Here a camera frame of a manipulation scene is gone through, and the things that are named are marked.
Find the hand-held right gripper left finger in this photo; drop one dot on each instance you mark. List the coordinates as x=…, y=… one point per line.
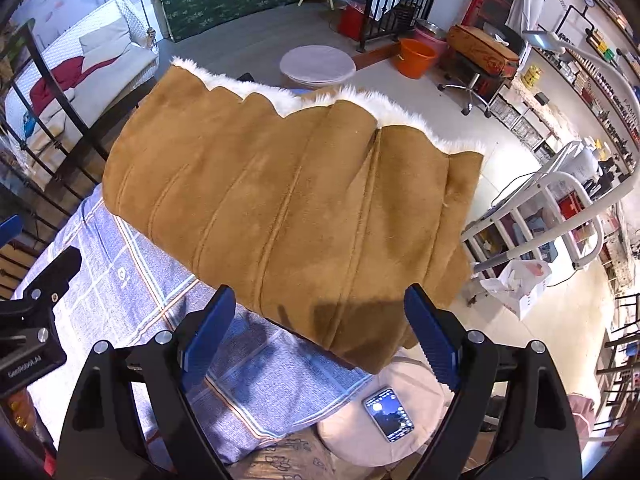
x=210, y=330

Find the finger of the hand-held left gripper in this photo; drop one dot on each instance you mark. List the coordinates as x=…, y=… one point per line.
x=55, y=270
x=9, y=232

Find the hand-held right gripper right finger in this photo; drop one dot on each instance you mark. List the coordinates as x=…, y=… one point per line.
x=430, y=330

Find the brown suede fur-lined coat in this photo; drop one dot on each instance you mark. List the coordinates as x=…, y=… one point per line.
x=300, y=200

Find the blue checked bedsheet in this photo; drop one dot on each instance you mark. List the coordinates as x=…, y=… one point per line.
x=125, y=280

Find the black metal railing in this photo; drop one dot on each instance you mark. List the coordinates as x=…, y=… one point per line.
x=60, y=180

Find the black smartphone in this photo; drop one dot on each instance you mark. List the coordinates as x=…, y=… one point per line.
x=389, y=412

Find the white plastic bag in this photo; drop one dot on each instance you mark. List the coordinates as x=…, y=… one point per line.
x=520, y=290

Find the round beige cushion stool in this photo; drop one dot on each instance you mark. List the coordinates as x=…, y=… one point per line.
x=345, y=435

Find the beige floral cloth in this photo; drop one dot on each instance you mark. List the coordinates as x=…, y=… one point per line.
x=290, y=455

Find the red blanket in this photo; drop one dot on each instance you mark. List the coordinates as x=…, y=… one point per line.
x=65, y=72

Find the white metal cart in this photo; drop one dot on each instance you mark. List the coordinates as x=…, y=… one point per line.
x=550, y=180

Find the black metal chair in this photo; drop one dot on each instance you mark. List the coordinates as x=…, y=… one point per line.
x=625, y=340

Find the white sofa cushion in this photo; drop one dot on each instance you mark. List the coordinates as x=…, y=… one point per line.
x=110, y=37

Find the clear plastic drawer unit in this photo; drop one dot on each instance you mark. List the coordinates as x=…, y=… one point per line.
x=520, y=120

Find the white kettle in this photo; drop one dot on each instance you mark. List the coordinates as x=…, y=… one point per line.
x=587, y=162

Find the white swing sofa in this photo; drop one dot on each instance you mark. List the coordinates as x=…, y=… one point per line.
x=110, y=25

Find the swivel office chair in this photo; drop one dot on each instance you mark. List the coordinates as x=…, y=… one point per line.
x=472, y=87

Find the orange bucket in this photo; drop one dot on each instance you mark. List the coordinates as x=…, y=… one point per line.
x=412, y=60

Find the brown suitcase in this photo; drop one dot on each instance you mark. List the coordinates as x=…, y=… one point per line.
x=480, y=50

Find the pink bucket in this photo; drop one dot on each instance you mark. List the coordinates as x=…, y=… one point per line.
x=435, y=45

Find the round white stool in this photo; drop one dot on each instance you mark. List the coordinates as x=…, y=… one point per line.
x=317, y=65

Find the metal basin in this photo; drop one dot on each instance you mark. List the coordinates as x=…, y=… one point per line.
x=430, y=25

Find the red bucket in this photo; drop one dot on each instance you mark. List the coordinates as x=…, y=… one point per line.
x=350, y=22

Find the black metal gate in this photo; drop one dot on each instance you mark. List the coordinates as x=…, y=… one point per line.
x=366, y=15

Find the wall shelves with products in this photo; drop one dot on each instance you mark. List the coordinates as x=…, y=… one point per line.
x=600, y=85

